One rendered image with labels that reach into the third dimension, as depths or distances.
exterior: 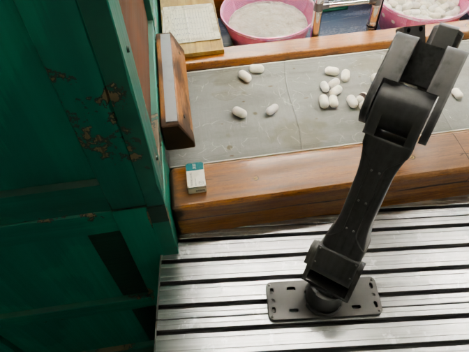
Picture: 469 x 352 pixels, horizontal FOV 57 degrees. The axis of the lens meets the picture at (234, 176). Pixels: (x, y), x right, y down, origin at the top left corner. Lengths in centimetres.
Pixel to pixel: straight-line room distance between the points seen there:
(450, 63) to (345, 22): 83
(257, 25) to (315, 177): 56
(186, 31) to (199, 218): 54
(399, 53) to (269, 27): 69
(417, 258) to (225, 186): 39
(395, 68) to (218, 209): 41
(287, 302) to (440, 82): 44
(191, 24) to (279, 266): 68
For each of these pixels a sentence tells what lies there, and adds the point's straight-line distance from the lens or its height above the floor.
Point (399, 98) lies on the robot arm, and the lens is 58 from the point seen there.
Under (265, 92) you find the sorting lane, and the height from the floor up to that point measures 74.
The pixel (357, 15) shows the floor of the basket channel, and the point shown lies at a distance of 145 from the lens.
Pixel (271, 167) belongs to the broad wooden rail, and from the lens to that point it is 84.
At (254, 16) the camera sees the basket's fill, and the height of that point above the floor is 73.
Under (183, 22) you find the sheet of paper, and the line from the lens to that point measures 121.
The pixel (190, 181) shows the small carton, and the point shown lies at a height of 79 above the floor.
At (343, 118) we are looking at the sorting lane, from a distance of 99.
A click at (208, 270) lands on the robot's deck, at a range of 84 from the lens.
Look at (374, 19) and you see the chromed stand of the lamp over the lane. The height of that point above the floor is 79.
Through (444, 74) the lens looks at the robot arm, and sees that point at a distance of 59.
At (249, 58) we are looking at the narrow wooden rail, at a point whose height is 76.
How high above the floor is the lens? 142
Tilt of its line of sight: 52 degrees down
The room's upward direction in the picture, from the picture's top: 3 degrees counter-clockwise
